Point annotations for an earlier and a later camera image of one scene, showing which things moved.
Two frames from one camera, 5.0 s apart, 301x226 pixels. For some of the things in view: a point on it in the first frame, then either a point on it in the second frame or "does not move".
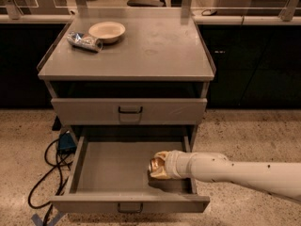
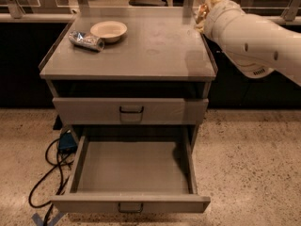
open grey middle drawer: [111, 174] does not move
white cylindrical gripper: [172, 165] → [213, 19]
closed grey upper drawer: [129, 111] does not move
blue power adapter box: [67, 143] does not move
